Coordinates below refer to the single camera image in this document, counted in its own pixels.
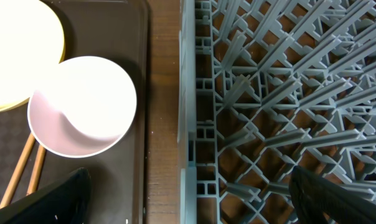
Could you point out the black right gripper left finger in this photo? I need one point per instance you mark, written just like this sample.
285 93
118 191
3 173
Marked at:
63 201

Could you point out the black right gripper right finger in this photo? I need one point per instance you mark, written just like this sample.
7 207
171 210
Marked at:
313 197

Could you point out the pink bowl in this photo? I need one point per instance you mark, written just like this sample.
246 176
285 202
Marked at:
84 107

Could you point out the yellow plate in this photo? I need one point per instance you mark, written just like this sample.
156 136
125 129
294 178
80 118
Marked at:
31 40

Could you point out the grey dishwasher rack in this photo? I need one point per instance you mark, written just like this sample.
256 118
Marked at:
268 85

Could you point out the wooden chopstick right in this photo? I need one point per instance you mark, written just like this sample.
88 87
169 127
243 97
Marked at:
37 168

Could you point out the wooden chopstick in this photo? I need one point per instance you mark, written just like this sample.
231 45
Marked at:
37 168
12 185

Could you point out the wooden chopstick left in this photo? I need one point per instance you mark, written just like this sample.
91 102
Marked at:
12 185

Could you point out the brown serving tray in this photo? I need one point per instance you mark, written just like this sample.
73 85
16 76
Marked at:
116 30

